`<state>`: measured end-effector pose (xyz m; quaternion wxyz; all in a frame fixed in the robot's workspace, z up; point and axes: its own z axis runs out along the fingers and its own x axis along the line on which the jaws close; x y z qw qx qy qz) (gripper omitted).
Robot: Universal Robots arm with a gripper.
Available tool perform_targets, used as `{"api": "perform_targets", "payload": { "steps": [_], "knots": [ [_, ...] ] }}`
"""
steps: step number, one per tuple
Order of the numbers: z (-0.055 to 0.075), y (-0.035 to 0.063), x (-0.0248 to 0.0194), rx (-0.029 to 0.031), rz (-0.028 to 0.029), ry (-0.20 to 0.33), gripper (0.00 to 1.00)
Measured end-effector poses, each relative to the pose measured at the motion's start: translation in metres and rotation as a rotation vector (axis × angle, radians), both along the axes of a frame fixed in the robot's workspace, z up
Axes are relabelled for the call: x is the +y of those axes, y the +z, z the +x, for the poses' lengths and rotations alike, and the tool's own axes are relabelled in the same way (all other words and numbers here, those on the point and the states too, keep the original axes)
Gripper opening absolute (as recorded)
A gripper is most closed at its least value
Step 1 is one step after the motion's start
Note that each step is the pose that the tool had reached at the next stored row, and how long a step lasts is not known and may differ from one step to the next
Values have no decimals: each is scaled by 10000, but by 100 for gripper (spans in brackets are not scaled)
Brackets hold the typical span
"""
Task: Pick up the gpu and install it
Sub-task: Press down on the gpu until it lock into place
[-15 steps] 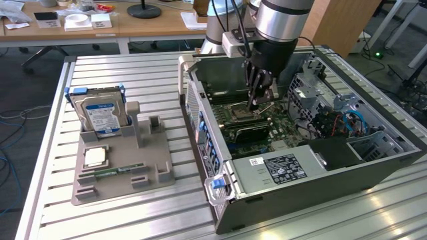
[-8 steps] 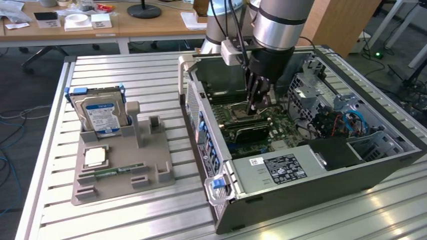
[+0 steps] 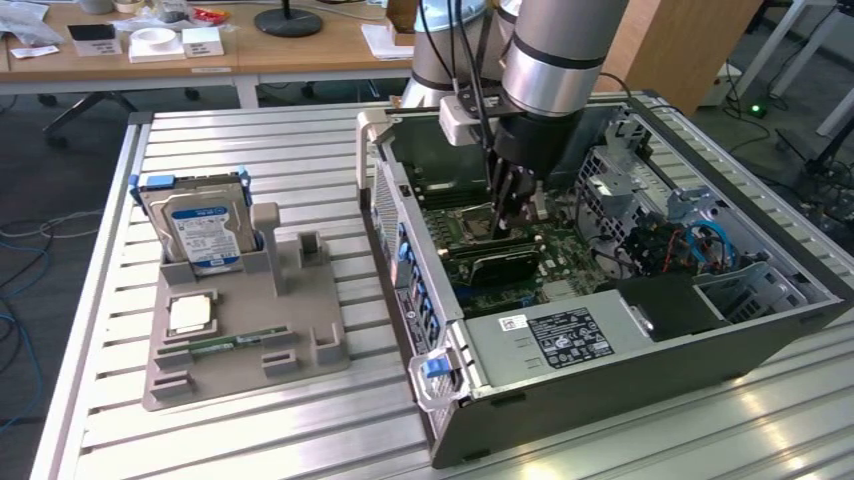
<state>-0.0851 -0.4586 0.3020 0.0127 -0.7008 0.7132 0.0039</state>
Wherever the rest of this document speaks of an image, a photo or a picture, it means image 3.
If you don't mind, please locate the black round lamp base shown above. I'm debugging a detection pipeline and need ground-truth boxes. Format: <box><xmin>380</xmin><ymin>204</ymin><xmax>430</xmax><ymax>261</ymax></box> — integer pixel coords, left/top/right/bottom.
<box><xmin>252</xmin><ymin>0</ymin><xmax>324</xmax><ymax>37</ymax></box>

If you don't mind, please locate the white paper stack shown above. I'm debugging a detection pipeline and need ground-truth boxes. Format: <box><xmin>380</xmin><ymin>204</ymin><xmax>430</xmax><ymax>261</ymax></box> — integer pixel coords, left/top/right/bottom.
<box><xmin>360</xmin><ymin>22</ymin><xmax>416</xmax><ymax>61</ymax></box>

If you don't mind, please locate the clear plastic bag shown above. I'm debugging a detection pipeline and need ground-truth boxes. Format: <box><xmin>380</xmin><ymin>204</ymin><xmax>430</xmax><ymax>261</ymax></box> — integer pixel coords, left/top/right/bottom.
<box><xmin>0</xmin><ymin>2</ymin><xmax>65</xmax><ymax>46</ymax></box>

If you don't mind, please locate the CPU socket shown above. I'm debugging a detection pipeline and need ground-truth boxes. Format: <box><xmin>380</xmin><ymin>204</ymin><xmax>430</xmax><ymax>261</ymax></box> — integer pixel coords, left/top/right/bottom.
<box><xmin>452</xmin><ymin>203</ymin><xmax>499</xmax><ymax>244</ymax></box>

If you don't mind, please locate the grey parts rack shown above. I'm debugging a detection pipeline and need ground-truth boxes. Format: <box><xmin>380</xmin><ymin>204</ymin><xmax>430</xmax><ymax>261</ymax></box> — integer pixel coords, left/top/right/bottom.
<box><xmin>140</xmin><ymin>202</ymin><xmax>352</xmax><ymax>414</ymax></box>

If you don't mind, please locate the green expansion card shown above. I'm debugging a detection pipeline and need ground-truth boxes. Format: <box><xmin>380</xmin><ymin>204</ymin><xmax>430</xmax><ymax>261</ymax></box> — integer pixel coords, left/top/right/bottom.
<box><xmin>443</xmin><ymin>244</ymin><xmax>540</xmax><ymax>289</ymax></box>

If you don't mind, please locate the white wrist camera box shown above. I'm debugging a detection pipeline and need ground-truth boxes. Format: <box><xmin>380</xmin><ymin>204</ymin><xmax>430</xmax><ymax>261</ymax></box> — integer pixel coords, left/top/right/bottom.
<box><xmin>438</xmin><ymin>94</ymin><xmax>503</xmax><ymax>148</ymax></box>

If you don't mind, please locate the black office chair base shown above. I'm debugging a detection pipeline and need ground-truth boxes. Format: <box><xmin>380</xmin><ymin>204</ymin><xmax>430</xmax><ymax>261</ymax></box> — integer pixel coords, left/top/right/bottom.
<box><xmin>39</xmin><ymin>87</ymin><xmax>201</xmax><ymax>149</ymax></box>

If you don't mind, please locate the silver CPU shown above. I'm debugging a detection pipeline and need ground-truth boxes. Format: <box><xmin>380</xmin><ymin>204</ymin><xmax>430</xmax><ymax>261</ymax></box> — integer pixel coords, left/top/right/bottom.
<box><xmin>165</xmin><ymin>295</ymin><xmax>216</xmax><ymax>334</ymax></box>

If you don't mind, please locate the white electrical box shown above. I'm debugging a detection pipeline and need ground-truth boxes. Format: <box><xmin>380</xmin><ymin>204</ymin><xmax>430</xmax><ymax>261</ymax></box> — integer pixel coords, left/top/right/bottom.
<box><xmin>706</xmin><ymin>62</ymin><xmax>746</xmax><ymax>109</ymax></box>

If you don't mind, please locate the hard disk in blue caddy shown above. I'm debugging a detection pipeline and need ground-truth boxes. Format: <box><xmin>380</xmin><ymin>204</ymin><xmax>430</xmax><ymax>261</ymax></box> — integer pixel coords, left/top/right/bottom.
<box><xmin>128</xmin><ymin>167</ymin><xmax>263</xmax><ymax>276</ymax></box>

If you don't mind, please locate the grey power supply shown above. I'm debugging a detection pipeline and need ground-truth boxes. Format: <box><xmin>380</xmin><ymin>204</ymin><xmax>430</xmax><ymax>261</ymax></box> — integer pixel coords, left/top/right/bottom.
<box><xmin>463</xmin><ymin>292</ymin><xmax>659</xmax><ymax>389</ymax></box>

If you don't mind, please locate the metal disk bay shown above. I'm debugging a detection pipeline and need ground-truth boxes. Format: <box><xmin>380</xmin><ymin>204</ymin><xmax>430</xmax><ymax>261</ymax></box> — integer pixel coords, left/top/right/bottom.
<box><xmin>693</xmin><ymin>259</ymin><xmax>813</xmax><ymax>326</ymax></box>

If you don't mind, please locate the small white box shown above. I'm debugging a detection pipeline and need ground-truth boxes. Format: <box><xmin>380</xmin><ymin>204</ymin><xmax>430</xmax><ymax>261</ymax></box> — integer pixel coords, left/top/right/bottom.
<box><xmin>180</xmin><ymin>27</ymin><xmax>225</xmax><ymax>59</ymax></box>

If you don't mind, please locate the black and red wire bundle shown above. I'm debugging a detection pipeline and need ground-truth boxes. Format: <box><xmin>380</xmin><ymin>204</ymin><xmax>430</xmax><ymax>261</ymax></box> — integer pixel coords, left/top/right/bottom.
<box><xmin>626</xmin><ymin>224</ymin><xmax>695</xmax><ymax>276</ymax></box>

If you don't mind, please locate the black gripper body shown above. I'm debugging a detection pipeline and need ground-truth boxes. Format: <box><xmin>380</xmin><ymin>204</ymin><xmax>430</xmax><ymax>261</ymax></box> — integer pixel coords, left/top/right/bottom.
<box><xmin>491</xmin><ymin>110</ymin><xmax>583</xmax><ymax>182</ymax></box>

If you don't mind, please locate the perforated metal drive cage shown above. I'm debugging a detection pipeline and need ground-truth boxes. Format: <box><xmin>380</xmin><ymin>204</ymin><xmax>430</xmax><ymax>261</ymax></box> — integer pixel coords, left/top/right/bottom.
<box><xmin>572</xmin><ymin>144</ymin><xmax>669</xmax><ymax>236</ymax></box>

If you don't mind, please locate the wooden desk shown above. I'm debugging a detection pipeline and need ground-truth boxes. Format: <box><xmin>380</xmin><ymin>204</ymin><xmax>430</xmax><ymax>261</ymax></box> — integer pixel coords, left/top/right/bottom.
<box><xmin>0</xmin><ymin>0</ymin><xmax>602</xmax><ymax>96</ymax></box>

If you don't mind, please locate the green motherboard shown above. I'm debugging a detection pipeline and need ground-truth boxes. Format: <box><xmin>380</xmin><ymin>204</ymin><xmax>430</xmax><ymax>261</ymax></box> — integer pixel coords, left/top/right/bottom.
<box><xmin>410</xmin><ymin>174</ymin><xmax>619</xmax><ymax>319</ymax></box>

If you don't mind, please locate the open dark PC case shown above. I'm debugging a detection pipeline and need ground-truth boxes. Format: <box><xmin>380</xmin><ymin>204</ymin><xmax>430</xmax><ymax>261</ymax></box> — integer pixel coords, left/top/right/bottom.
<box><xmin>355</xmin><ymin>88</ymin><xmax>843</xmax><ymax>470</ymax></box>

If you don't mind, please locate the flat white box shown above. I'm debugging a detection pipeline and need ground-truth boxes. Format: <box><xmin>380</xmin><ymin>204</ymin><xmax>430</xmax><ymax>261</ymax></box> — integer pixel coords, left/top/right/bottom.
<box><xmin>127</xmin><ymin>37</ymin><xmax>188</xmax><ymax>64</ymax></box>

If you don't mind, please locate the blue disk wire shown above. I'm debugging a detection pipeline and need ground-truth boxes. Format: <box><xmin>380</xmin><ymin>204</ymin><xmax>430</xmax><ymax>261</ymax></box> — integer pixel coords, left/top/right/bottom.
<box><xmin>686</xmin><ymin>219</ymin><xmax>739</xmax><ymax>274</ymax></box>

